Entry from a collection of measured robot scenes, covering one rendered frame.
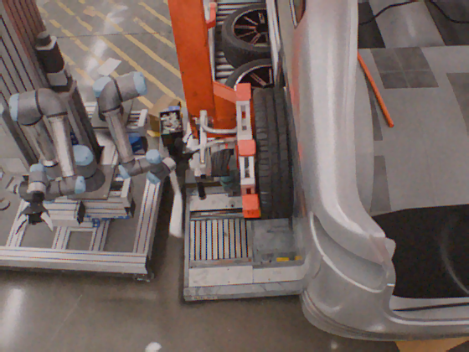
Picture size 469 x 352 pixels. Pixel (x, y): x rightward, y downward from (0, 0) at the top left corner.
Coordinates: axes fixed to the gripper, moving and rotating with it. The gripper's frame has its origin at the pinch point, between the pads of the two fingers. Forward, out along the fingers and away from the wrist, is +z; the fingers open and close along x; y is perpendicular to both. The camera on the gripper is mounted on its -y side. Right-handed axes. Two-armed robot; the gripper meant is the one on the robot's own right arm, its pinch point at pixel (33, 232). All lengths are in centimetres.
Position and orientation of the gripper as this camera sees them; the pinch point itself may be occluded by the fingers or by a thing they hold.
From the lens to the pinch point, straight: 216.9
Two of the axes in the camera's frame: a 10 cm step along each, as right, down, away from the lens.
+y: -0.8, 6.2, 7.8
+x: -9.8, 1.0, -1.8
